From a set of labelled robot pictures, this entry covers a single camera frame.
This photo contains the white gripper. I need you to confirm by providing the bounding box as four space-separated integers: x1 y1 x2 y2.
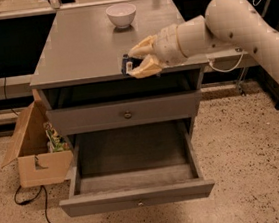
127 24 187 79

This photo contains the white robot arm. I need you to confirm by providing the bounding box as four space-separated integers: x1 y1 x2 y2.
128 0 279 84

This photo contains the closed grey upper drawer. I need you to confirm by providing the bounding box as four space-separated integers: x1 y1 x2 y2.
46 91 201 136

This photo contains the grey wooden drawer cabinet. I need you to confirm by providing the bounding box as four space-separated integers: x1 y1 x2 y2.
31 0 206 146

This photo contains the open grey middle drawer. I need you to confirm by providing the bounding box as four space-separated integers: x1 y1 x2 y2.
59 120 214 217

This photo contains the white ceramic bowl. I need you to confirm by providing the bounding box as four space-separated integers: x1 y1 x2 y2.
106 2 137 28

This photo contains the green snack bag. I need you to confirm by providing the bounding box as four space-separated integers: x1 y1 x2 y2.
43 122 69 153

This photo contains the open cardboard box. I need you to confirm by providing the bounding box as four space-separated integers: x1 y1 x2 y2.
2 89 73 188

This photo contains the white hanging cable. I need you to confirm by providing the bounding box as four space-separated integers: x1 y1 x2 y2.
200 0 277 75

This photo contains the black floor cable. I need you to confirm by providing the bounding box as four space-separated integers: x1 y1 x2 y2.
12 178 91 223

